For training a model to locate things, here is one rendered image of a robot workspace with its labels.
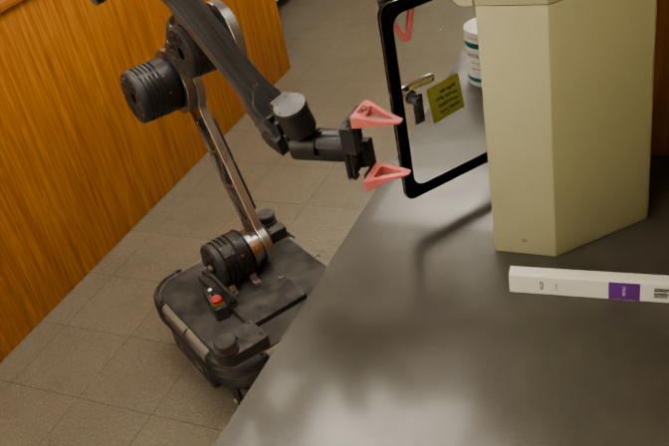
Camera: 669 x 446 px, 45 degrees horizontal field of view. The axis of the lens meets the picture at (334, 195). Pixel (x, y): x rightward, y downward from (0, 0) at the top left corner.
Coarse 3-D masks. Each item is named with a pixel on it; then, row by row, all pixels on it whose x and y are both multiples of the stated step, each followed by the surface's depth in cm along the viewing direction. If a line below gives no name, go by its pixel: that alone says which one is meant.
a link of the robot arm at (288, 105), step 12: (288, 96) 134; (300, 96) 133; (276, 108) 133; (288, 108) 132; (300, 108) 131; (288, 120) 131; (300, 120) 132; (312, 120) 134; (264, 132) 142; (288, 132) 134; (300, 132) 134; (312, 132) 135; (276, 144) 140
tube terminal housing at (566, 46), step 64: (512, 0) 121; (576, 0) 121; (640, 0) 125; (512, 64) 127; (576, 64) 126; (640, 64) 131; (512, 128) 133; (576, 128) 132; (640, 128) 138; (512, 192) 140; (576, 192) 139; (640, 192) 145
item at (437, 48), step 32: (448, 0) 144; (416, 32) 143; (448, 32) 147; (384, 64) 143; (416, 64) 146; (448, 64) 150; (448, 96) 153; (480, 96) 157; (416, 128) 152; (448, 128) 156; (480, 128) 161; (416, 160) 155; (448, 160) 159
